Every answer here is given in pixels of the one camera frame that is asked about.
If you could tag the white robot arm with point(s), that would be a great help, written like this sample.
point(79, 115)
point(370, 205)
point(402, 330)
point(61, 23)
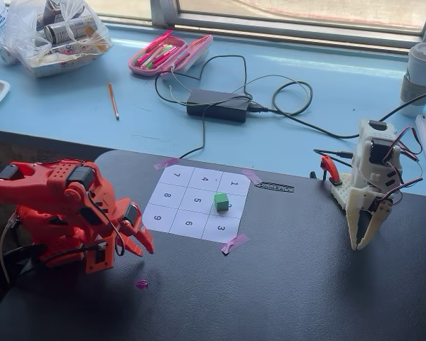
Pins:
point(372, 135)

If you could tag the red table clamp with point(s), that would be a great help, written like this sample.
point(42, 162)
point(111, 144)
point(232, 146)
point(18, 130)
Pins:
point(331, 168)

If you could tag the crumpled pink tape mark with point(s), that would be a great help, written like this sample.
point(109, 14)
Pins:
point(142, 283)

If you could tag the black power adapter brick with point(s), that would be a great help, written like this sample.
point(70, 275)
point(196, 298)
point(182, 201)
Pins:
point(218, 106)

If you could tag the white paper coffee cup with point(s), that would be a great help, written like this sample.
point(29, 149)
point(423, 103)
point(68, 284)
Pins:
point(420, 71)

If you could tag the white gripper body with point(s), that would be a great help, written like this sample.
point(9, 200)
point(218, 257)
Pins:
point(366, 213)

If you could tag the pink tape strip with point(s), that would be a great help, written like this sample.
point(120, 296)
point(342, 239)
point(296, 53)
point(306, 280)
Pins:
point(234, 242)
point(166, 163)
point(251, 176)

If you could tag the pink pencil case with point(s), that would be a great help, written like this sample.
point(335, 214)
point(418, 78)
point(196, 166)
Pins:
point(190, 55)

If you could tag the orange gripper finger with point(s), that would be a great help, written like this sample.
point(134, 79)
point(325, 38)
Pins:
point(132, 244)
point(145, 239)

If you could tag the grey window frame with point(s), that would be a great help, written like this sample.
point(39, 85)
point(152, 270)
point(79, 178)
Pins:
point(287, 21)

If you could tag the white numbered grid paper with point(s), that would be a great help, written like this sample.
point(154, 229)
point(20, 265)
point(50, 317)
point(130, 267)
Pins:
point(184, 216)

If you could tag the printed food tray box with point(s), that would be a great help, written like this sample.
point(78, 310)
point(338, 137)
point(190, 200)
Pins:
point(57, 65)

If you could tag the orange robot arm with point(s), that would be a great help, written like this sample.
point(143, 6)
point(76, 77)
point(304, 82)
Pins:
point(53, 181)

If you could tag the green cube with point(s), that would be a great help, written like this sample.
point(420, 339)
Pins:
point(221, 202)

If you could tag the orange pencil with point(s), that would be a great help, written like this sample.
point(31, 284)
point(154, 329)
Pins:
point(114, 101)

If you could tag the printed drink can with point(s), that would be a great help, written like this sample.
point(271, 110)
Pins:
point(67, 30)

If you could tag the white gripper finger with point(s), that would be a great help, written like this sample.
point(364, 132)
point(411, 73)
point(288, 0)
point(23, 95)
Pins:
point(354, 227)
point(374, 227)

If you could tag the clear plastic bag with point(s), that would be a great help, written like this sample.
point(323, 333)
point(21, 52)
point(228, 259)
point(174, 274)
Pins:
point(17, 35)

